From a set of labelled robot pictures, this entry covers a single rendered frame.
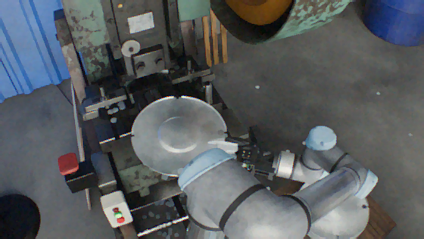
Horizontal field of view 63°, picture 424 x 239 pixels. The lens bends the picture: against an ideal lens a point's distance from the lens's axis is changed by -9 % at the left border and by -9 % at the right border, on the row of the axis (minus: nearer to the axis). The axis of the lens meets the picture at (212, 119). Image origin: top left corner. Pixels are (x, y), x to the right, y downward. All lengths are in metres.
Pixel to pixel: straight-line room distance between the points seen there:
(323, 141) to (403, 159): 1.32
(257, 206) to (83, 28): 0.63
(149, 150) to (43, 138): 1.35
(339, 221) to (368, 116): 1.07
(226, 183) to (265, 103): 1.67
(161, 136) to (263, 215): 0.55
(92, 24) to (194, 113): 0.43
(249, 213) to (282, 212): 0.06
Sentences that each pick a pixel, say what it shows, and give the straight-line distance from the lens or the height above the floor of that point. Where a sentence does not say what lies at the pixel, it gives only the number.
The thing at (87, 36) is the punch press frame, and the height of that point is 1.10.
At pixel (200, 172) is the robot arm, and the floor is 1.07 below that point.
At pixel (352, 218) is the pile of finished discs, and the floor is 0.39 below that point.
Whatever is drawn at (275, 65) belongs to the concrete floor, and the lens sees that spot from 2.60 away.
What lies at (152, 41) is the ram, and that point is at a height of 0.99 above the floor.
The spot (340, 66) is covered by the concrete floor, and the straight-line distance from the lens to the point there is 2.70.
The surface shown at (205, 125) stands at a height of 0.78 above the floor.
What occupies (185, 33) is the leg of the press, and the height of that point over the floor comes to 0.75.
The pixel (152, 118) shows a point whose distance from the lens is 1.17.
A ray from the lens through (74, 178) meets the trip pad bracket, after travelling 1.21.
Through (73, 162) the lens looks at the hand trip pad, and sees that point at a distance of 1.18.
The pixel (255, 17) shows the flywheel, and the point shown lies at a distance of 1.15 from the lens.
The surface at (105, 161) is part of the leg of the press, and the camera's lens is 1.30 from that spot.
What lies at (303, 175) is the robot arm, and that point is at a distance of 1.08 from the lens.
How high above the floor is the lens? 1.65
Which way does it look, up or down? 48 degrees down
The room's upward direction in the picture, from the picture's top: 2 degrees counter-clockwise
